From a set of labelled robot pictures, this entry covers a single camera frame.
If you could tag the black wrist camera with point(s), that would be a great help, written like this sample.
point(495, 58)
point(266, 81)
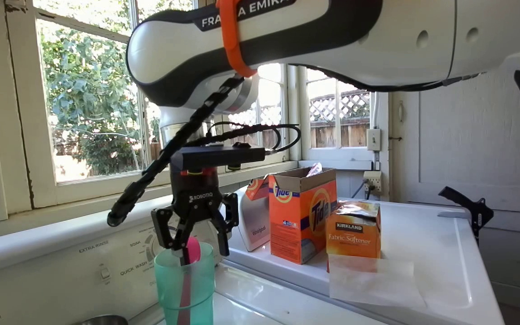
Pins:
point(217, 157)

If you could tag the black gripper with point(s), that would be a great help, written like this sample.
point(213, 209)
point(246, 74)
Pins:
point(197, 189)

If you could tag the small steel bowl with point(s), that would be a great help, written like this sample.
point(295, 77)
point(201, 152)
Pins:
point(100, 319)

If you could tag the white wall power adapter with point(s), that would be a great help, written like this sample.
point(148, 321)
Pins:
point(372, 182)

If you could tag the white dryer machine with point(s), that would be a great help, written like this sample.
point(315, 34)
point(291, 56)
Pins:
point(428, 253)

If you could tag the Kirkland fabric softener box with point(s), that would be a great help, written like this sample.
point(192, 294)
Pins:
point(352, 236)

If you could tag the orange Tide detergent box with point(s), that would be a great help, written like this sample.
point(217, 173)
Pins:
point(298, 222)

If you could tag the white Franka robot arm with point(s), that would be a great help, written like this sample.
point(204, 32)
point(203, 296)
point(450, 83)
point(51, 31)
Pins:
point(343, 41)

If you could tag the white wooden window frame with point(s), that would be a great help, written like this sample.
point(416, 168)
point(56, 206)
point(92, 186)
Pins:
point(8, 119)

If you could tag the white washing machine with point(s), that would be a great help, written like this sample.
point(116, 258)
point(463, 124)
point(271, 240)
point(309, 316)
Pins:
point(62, 263)

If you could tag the black clamp mount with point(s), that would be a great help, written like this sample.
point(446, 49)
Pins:
point(470, 207)

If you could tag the green translucent plastic cup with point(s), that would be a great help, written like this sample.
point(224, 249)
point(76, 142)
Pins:
point(199, 289)

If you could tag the wooden garden fence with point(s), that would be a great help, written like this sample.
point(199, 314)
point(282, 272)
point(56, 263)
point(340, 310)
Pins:
point(338, 117)

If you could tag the pink utensil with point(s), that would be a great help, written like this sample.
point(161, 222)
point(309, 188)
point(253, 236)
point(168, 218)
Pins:
point(188, 271)

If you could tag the white door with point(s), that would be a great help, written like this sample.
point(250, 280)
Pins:
point(470, 150)

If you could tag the white wall light switch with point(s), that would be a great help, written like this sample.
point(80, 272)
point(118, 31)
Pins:
point(374, 139)

